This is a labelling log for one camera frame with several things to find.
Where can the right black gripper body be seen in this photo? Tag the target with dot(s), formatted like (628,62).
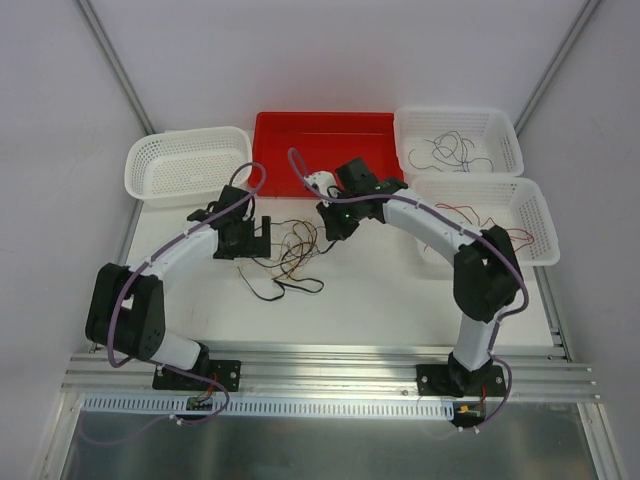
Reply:
(335,228)

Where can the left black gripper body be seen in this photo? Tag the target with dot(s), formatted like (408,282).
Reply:
(248,240)

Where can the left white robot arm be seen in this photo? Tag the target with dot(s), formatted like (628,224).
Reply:
(127,309)

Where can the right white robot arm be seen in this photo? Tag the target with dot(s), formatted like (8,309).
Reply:
(486,274)

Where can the red plastic bin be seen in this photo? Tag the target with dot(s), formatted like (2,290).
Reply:
(326,141)

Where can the white oval perforated basket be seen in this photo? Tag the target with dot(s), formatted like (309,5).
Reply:
(186,167)

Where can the white far rectangular basket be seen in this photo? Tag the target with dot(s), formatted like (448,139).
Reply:
(439,140)

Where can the white rectangular basket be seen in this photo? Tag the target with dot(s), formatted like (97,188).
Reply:
(513,203)
(439,140)

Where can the white near rectangular basket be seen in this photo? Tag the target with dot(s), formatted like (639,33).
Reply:
(513,203)

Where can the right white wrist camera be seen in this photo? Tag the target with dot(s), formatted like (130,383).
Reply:
(321,182)

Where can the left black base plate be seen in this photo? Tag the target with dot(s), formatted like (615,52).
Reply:
(226,373)

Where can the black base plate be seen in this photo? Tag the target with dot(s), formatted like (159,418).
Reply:
(226,373)
(436,379)

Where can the white slotted cable duct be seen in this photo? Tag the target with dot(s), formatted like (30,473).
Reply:
(272,407)

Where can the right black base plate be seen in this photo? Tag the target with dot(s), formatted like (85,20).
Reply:
(436,379)

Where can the aluminium mounting rail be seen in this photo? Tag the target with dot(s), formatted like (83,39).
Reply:
(540,374)

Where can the left aluminium frame post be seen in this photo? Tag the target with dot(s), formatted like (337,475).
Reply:
(105,46)

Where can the aluminium frame post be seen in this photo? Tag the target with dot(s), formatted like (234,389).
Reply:
(105,46)
(583,18)

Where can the right aluminium frame post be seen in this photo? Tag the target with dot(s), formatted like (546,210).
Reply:
(583,18)

